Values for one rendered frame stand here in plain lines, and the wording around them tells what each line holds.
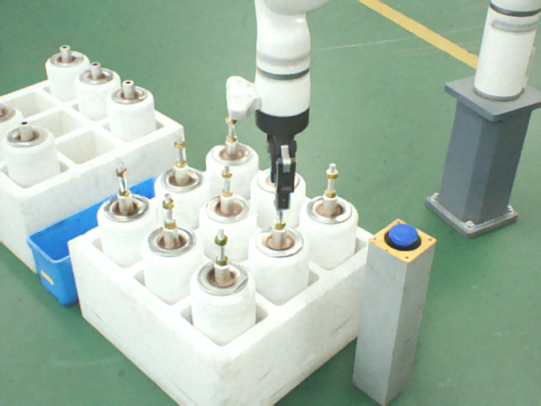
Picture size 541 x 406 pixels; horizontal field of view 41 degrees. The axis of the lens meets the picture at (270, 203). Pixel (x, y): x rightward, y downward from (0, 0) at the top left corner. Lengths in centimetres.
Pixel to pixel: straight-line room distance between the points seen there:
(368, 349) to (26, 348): 60
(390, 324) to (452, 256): 46
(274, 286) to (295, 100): 32
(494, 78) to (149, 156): 71
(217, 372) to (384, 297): 26
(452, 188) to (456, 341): 37
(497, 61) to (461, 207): 33
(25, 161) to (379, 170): 82
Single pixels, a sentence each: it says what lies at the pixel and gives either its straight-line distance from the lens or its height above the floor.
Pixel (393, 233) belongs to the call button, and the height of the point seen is 33.
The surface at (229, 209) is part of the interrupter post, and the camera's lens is 119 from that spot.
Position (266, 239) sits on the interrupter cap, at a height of 25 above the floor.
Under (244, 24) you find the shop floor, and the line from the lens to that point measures 252.
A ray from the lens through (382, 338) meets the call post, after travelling 115.
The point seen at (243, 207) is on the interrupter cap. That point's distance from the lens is 120.
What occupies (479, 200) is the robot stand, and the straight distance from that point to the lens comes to 157.
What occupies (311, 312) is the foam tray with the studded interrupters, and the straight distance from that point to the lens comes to 116.
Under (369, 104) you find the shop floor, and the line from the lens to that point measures 205.
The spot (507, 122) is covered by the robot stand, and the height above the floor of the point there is 27.
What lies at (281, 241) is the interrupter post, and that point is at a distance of 112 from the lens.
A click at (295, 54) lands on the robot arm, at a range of 93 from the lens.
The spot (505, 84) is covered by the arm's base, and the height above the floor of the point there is 34.
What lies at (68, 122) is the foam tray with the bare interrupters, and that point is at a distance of 168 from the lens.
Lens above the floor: 97
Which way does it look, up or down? 36 degrees down
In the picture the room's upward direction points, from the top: 1 degrees clockwise
